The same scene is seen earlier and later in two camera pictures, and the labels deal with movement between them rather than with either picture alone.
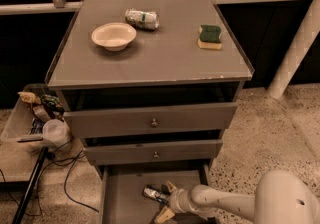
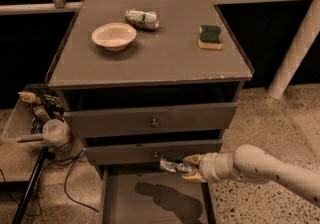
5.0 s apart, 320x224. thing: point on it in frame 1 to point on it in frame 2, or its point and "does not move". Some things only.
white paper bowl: [114, 37] does not move
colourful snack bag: [52, 101] does not move
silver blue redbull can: [159, 193] to [174, 166]
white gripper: [177, 200] to [208, 167]
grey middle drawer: [153, 152] does not move
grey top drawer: [157, 120] does not move
